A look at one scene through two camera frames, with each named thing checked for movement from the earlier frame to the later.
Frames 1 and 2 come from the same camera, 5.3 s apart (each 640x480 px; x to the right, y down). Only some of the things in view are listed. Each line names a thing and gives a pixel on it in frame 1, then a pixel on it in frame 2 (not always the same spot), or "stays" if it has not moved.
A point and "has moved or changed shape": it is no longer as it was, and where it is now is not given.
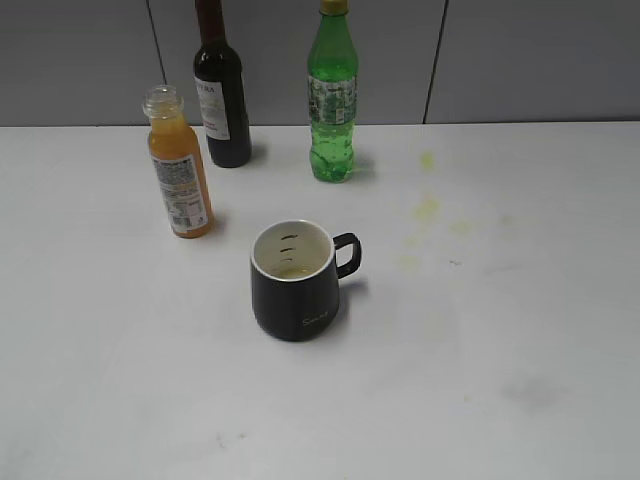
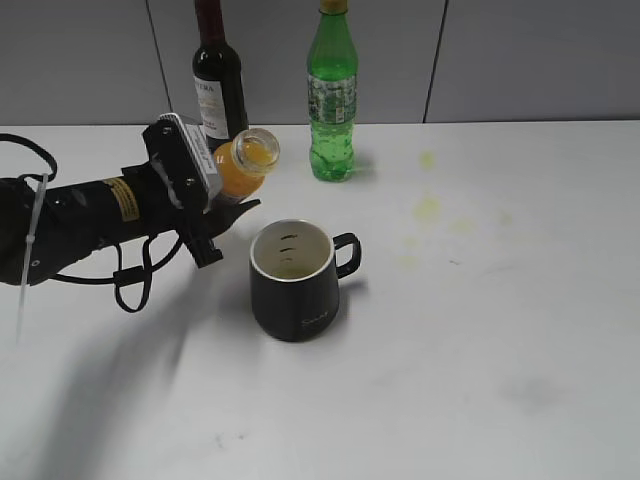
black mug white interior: (295, 278) stays
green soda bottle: (333, 71) stays
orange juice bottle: (177, 149) has moved or changed shape
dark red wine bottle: (220, 87) stays
